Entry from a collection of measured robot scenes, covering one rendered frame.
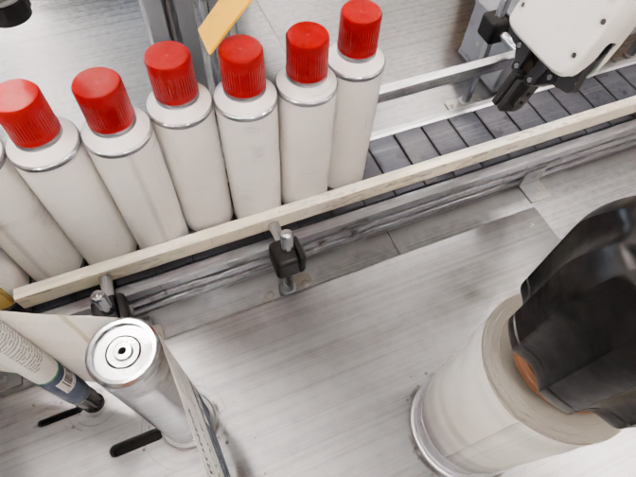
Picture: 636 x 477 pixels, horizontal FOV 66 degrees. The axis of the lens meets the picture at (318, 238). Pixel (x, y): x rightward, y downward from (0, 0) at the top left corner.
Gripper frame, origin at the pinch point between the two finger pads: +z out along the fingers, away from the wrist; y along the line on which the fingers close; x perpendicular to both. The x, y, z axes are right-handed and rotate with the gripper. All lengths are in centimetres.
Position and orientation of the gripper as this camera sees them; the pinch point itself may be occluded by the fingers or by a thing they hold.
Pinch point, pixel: (514, 92)
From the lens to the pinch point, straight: 61.0
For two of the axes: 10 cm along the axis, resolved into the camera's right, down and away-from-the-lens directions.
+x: 8.5, -1.2, 5.1
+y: 3.9, 8.0, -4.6
